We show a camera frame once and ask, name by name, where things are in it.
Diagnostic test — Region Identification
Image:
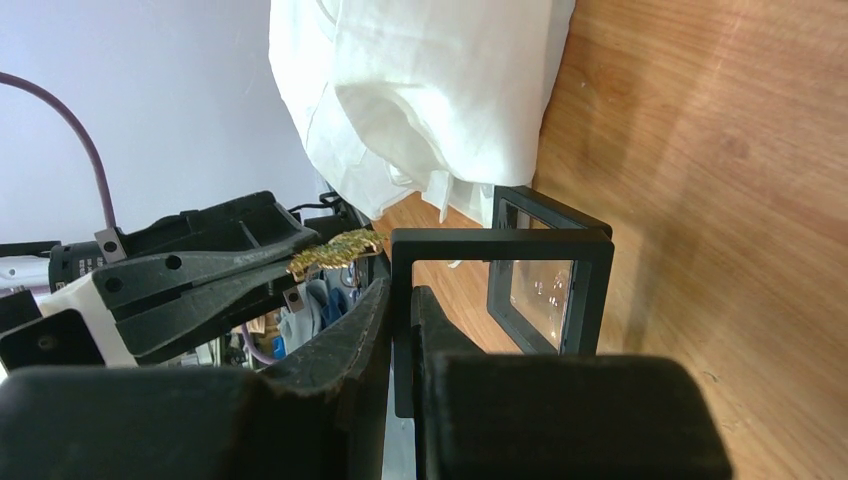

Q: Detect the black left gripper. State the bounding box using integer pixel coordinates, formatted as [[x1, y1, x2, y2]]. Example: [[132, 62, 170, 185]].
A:
[[48, 191, 320, 365]]

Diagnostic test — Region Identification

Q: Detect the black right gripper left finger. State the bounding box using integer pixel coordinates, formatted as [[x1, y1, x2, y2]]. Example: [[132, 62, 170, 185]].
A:
[[1, 279, 390, 479]]

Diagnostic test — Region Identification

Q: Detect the white button-up shirt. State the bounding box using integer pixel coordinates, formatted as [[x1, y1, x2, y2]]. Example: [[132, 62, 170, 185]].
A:
[[268, 1, 575, 227]]

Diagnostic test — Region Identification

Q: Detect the gold leaf brooch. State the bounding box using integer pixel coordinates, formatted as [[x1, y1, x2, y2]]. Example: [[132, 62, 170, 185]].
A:
[[287, 229, 387, 282]]

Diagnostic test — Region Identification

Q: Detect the black square frame box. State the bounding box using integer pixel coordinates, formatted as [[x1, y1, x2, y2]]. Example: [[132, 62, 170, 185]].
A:
[[487, 186, 614, 355]]

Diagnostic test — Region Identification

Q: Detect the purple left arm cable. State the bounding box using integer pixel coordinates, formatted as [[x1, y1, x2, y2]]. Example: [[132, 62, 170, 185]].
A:
[[0, 71, 119, 233]]

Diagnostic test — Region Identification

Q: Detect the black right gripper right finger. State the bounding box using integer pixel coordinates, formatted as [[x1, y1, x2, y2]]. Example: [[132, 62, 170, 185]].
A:
[[411, 287, 734, 479]]

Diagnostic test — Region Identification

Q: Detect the black square frame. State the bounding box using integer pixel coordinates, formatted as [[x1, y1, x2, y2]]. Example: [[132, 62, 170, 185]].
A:
[[390, 227, 614, 418]]

